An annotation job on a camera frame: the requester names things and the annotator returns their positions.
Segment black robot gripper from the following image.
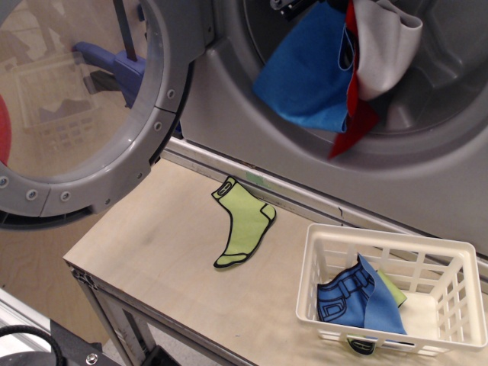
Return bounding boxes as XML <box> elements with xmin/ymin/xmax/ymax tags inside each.
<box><xmin>269</xmin><ymin>0</ymin><xmax>323</xmax><ymax>20</ymax></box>

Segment blue felt cloth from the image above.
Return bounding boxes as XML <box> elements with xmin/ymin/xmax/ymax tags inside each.
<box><xmin>252</xmin><ymin>3</ymin><xmax>355</xmax><ymax>133</ymax></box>

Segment white felt cloth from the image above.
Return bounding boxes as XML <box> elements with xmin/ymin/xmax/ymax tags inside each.
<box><xmin>353</xmin><ymin>0</ymin><xmax>423</xmax><ymax>101</ymax></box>

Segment red felt cloth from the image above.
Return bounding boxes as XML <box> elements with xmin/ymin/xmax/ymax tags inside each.
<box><xmin>328</xmin><ymin>1</ymin><xmax>379</xmax><ymax>159</ymax></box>

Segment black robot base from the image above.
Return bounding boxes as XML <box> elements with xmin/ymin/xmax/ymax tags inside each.
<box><xmin>1</xmin><ymin>325</ymin><xmax>102</xmax><ymax>365</ymax></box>

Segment grey washing machine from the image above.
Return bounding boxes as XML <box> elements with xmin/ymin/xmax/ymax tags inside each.
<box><xmin>182</xmin><ymin>1</ymin><xmax>487</xmax><ymax>252</ymax></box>

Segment round washing machine door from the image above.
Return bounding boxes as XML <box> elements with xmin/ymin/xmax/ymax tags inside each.
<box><xmin>1</xmin><ymin>1</ymin><xmax>204</xmax><ymax>231</ymax></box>

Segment white plastic laundry basket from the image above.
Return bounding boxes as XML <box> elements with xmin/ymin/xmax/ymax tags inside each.
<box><xmin>296</xmin><ymin>223</ymin><xmax>487</xmax><ymax>356</ymax></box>

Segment green felt sock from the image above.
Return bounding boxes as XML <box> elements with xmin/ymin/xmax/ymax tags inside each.
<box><xmin>212</xmin><ymin>176</ymin><xmax>277</xmax><ymax>269</ymax></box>

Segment blue felt jeans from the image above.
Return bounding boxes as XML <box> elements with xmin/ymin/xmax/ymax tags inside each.
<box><xmin>316</xmin><ymin>262</ymin><xmax>374</xmax><ymax>328</ymax></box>

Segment green felt piece in basket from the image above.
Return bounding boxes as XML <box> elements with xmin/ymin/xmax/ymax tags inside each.
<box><xmin>377</xmin><ymin>270</ymin><xmax>407</xmax><ymax>307</ymax></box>

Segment red round object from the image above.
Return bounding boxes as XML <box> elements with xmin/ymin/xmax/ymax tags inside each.
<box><xmin>0</xmin><ymin>96</ymin><xmax>12</xmax><ymax>165</ymax></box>

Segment aluminium table frame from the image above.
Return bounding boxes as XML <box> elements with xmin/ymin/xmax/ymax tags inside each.
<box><xmin>68</xmin><ymin>262</ymin><xmax>252</xmax><ymax>365</ymax></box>

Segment aluminium rail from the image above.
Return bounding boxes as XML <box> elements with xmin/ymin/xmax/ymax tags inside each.
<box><xmin>1</xmin><ymin>289</ymin><xmax>50</xmax><ymax>355</ymax></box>

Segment black base cable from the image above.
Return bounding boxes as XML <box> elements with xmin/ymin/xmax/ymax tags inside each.
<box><xmin>0</xmin><ymin>324</ymin><xmax>62</xmax><ymax>366</ymax></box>

